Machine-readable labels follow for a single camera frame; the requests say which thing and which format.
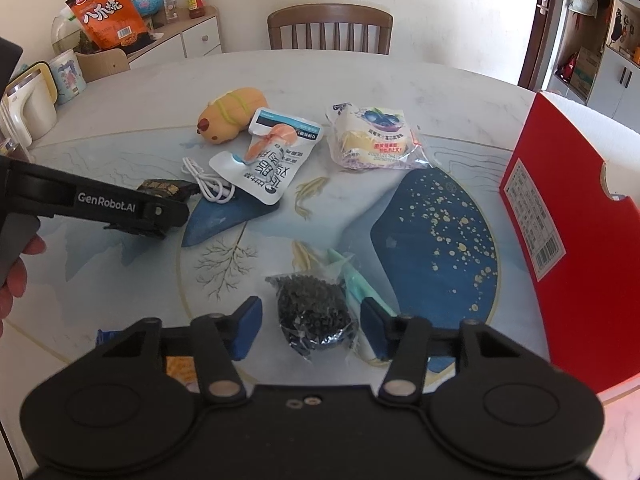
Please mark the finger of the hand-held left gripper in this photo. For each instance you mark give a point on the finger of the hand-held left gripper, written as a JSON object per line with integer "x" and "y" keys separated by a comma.
{"x": 160, "y": 216}

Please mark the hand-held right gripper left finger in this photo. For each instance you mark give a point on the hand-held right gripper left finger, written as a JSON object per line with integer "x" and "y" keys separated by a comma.
{"x": 248, "y": 325}

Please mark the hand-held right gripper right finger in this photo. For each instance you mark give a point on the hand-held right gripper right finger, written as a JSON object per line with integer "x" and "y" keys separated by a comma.
{"x": 374, "y": 325}

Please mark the small dark snack packet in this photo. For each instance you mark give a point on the small dark snack packet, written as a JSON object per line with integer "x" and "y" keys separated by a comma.
{"x": 162, "y": 188}

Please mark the clear bag of black beads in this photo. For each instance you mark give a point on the clear bag of black beads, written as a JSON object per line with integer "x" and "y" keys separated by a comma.
{"x": 312, "y": 310}

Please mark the blueberry bread packet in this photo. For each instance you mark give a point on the blueberry bread packet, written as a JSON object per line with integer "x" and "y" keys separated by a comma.
{"x": 375, "y": 137}

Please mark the red cardboard box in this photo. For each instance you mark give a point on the red cardboard box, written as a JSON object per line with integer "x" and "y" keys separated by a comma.
{"x": 585, "y": 260}

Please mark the white marble desktop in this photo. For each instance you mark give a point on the white marble desktop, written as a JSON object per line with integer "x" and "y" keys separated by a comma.
{"x": 350, "y": 80}

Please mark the person's left hand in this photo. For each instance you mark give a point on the person's left hand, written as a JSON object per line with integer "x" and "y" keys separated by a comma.
{"x": 15, "y": 285}

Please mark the teal toothbrush in clear wrapper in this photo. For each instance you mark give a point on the teal toothbrush in clear wrapper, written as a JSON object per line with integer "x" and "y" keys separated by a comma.
{"x": 357, "y": 280}

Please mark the small orange snack packet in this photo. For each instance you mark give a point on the small orange snack packet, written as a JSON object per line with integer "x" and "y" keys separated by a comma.
{"x": 178, "y": 367}

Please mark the cream electric kettle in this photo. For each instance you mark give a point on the cream electric kettle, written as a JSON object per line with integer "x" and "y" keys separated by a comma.
{"x": 30, "y": 110}

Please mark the printed round tin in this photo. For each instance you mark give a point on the printed round tin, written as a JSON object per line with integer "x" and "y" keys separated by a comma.
{"x": 67, "y": 80}

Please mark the white shrimp snack pouch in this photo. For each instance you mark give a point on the white shrimp snack pouch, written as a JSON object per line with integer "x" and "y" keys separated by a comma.
{"x": 270, "y": 160}

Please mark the capybara plush toy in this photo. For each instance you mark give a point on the capybara plush toy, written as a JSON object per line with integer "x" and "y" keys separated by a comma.
{"x": 232, "y": 112}

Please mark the small blue snack packet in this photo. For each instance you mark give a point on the small blue snack packet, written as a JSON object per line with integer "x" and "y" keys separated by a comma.
{"x": 104, "y": 336}

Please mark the plain wooden chair back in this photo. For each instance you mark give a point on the plain wooden chair back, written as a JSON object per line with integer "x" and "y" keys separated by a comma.
{"x": 102, "y": 66}

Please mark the white sideboard cabinet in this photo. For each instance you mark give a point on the white sideboard cabinet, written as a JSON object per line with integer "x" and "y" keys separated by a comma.
{"x": 195, "y": 37}

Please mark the large orange snack bag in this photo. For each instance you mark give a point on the large orange snack bag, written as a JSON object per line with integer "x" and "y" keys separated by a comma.
{"x": 107, "y": 15}

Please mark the clear plastic box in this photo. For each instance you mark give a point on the clear plastic box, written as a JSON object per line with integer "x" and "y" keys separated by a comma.
{"x": 172, "y": 10}

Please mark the red label sauce jar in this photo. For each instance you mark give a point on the red label sauce jar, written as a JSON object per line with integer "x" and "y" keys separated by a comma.
{"x": 194, "y": 4}

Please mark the blue globe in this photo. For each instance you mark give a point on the blue globe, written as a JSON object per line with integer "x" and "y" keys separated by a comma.
{"x": 147, "y": 0}

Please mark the wooden slatted chair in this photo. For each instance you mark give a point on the wooden slatted chair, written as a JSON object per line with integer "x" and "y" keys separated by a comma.
{"x": 330, "y": 22}

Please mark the brown cardboard carton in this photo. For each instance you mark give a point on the brown cardboard carton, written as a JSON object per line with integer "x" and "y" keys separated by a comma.
{"x": 586, "y": 72}

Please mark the grey shelving cabinet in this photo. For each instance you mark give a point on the grey shelving cabinet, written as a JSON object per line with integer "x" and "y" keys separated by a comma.
{"x": 617, "y": 75}

